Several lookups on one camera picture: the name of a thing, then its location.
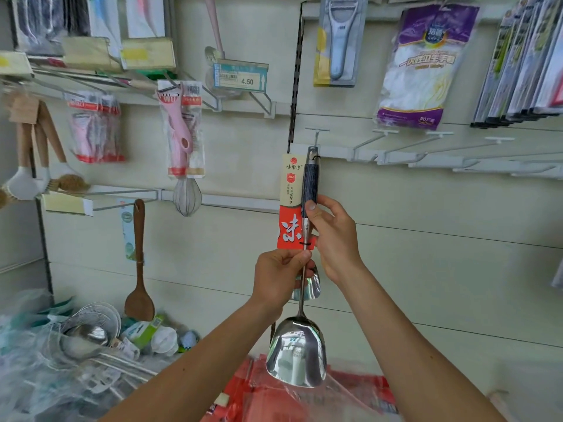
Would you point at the person's right hand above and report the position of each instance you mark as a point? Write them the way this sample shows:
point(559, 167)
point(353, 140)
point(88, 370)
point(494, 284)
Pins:
point(336, 246)

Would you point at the person's left hand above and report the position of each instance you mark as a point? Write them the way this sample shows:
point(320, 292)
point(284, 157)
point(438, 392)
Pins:
point(281, 284)

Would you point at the person's left forearm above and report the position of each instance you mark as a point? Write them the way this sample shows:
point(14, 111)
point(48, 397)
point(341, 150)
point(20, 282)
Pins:
point(193, 373)

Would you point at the person's right forearm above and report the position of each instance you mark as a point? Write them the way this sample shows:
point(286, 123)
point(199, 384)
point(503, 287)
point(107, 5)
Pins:
point(413, 356)

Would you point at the red plastic wrapped packets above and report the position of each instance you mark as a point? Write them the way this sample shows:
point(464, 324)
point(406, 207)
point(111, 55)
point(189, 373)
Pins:
point(255, 400)

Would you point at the dark wooden spatula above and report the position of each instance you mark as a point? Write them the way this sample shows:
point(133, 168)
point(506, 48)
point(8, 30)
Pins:
point(139, 303)

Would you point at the white purple bag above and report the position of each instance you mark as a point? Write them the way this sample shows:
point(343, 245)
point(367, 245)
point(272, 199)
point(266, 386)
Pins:
point(427, 74)

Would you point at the white price label holder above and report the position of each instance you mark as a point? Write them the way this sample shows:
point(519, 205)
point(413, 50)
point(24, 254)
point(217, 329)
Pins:
point(240, 76)

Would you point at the large steel strainer ladle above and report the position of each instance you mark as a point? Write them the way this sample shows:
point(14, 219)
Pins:
point(84, 338)

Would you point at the blue yellow peeler packet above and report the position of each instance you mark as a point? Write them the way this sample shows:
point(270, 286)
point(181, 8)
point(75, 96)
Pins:
point(339, 39)

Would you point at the pale round hanging utensil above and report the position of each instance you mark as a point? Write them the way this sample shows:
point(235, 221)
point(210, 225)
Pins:
point(211, 52)

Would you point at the row of hanging flat packets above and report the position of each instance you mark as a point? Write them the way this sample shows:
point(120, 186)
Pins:
point(528, 66)

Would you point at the pile of plastic wrapped utensils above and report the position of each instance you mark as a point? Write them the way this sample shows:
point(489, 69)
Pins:
point(26, 382)

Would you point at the wooden dish brushes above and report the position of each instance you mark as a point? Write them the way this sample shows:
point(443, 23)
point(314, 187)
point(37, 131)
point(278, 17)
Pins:
point(22, 184)

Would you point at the white green utensil packet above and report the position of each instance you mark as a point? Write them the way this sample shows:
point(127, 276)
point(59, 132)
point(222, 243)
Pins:
point(145, 13)
point(104, 15)

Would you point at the yellow price tag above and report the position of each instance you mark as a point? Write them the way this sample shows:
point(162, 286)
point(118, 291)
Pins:
point(16, 64)

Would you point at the black utensil packet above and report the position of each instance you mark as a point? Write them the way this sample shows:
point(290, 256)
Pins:
point(40, 22)

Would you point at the black wall divider strip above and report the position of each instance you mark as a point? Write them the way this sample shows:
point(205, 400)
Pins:
point(296, 74)

